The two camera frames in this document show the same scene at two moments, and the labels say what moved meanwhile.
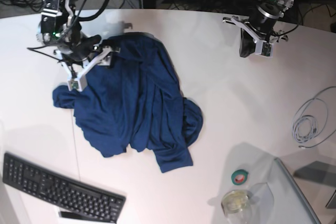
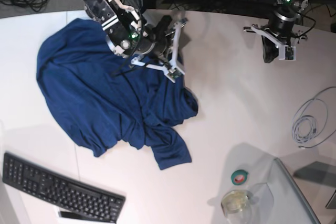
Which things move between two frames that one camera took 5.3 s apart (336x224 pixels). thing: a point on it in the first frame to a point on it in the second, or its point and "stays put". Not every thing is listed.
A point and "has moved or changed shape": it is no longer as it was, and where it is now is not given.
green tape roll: (239, 177) stays put
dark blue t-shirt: (137, 100) has moved or changed shape
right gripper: (263, 18) to (283, 20)
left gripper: (83, 47) to (156, 41)
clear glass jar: (235, 205) stays put
